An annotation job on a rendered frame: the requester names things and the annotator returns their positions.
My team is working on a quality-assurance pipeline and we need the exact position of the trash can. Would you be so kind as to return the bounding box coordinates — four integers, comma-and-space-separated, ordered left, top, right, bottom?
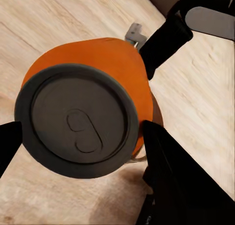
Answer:
126, 92, 164, 164

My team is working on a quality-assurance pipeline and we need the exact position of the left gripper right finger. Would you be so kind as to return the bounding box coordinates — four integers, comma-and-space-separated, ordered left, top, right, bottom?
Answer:
143, 120, 235, 225

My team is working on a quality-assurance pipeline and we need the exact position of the can of soda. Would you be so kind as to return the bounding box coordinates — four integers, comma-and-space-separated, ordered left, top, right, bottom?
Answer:
14, 37, 153, 179

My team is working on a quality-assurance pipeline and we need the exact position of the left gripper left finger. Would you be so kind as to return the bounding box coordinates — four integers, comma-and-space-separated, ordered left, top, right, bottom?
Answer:
0, 121, 23, 178

